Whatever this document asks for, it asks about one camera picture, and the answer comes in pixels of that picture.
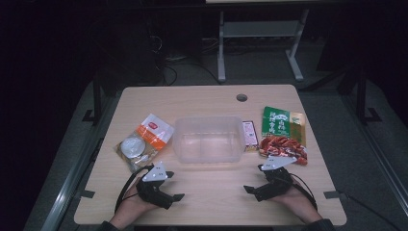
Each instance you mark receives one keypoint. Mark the small narrow snack packet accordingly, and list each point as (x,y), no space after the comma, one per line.
(250,134)

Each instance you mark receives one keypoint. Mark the grey metal table bracket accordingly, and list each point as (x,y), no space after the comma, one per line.
(86,194)
(332,194)

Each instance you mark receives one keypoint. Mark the person's right hand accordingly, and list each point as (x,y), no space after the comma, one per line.
(298,202)

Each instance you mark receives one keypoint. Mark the green and red snack packet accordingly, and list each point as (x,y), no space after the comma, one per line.
(275,126)

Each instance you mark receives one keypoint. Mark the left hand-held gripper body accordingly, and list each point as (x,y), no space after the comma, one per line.
(154,192)

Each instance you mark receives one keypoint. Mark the orange and white snack packet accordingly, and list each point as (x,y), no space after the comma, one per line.
(150,131)

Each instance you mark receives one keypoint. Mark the black metal stand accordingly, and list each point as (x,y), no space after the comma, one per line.
(362,99)
(97,99)

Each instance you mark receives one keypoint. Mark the person's left hand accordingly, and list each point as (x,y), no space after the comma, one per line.
(133,202)

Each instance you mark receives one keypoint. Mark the white metal table frame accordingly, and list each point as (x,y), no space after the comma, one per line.
(256,29)

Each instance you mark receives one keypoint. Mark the clear plastic container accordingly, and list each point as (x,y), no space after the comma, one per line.
(208,141)

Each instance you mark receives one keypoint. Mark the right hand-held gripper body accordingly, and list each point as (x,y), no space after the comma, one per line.
(279,183)

